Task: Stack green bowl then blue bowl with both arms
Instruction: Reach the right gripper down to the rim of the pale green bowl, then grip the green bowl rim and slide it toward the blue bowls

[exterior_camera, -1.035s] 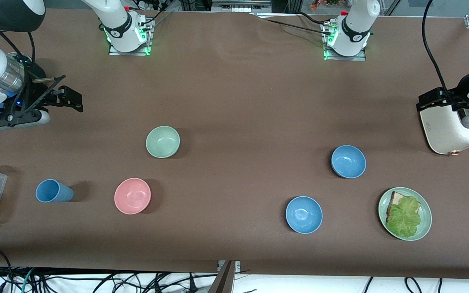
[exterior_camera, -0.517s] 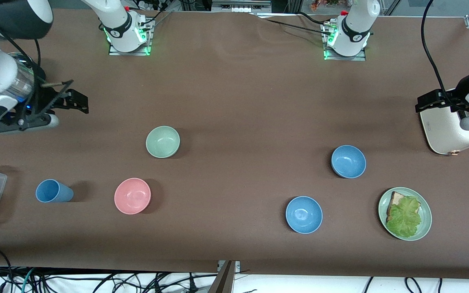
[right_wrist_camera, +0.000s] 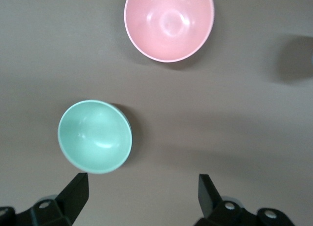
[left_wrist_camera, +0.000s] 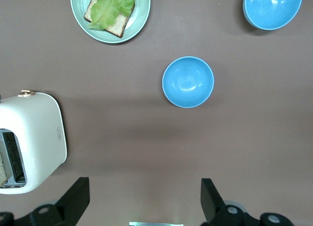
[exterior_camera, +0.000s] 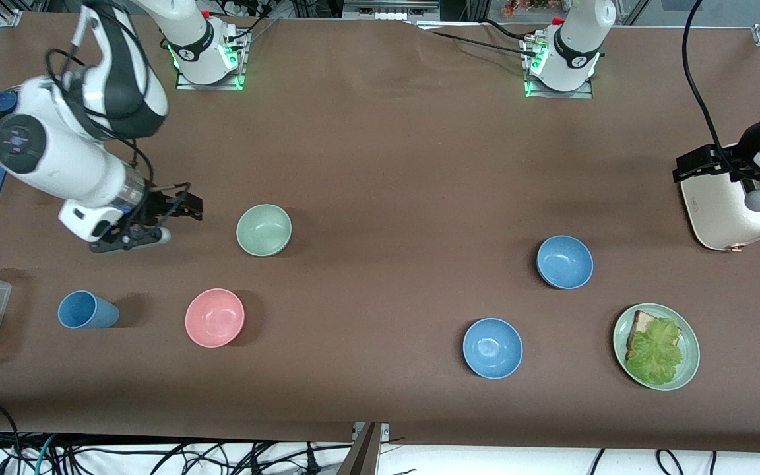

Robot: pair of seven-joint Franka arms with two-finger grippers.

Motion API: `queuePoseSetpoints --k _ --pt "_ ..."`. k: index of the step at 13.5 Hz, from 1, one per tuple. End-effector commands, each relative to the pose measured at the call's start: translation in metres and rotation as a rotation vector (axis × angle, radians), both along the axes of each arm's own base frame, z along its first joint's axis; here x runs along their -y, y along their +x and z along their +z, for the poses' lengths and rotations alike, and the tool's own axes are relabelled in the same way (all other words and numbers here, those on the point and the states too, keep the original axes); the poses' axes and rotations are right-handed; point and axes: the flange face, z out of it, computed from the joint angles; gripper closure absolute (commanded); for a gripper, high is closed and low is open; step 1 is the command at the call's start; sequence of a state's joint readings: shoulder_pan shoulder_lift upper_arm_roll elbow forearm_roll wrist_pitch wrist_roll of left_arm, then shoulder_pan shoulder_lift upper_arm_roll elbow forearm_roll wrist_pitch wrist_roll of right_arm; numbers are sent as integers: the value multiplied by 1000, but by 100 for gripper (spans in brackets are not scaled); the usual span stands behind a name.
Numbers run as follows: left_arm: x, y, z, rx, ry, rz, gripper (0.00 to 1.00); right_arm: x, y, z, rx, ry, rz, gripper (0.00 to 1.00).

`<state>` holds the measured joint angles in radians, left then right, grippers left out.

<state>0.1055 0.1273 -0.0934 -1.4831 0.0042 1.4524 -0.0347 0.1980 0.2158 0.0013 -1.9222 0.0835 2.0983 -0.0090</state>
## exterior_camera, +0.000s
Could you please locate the brown table cover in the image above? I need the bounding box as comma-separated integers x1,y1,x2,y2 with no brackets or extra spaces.
0,13,760,456

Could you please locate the teal floor cable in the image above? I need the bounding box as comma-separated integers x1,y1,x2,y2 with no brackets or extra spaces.
36,434,57,475

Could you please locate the green lettuce leaf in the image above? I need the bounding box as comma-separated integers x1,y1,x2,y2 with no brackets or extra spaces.
625,318,684,387

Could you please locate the pink bowl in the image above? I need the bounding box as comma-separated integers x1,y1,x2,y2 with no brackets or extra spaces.
185,288,246,348

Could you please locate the green plate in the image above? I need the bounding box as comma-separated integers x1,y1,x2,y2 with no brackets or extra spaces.
613,303,701,391

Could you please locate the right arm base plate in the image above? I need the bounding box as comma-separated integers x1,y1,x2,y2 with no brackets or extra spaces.
175,30,246,91

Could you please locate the blue cup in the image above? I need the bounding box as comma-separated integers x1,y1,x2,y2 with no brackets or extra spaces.
57,290,120,329

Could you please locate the blue bowl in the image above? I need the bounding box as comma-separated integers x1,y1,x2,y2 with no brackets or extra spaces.
536,235,594,290
462,317,524,380

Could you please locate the short black table cable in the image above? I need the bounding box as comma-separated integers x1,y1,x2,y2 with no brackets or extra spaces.
482,18,538,43

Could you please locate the white toaster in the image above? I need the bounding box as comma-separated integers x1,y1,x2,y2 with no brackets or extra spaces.
680,144,760,252

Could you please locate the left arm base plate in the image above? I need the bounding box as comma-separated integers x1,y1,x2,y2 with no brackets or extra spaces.
524,36,595,100

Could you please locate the green bowl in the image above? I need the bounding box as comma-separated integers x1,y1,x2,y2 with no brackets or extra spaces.
236,203,293,257

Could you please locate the bread slice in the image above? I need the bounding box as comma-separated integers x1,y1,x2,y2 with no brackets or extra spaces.
627,310,661,360

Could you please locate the metal table bracket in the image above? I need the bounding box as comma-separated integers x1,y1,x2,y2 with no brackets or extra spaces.
337,422,391,475

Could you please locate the long black table cable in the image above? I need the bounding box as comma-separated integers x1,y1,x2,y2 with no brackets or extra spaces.
406,20,542,60

